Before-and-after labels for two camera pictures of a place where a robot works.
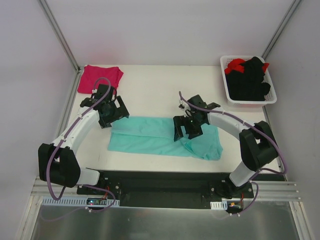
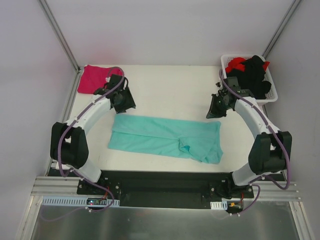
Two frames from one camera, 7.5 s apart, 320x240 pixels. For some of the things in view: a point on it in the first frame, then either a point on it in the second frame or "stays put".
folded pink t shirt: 91,73 stays put
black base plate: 170,189 stays put
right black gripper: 188,124 to 215,106
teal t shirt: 156,136 stays put
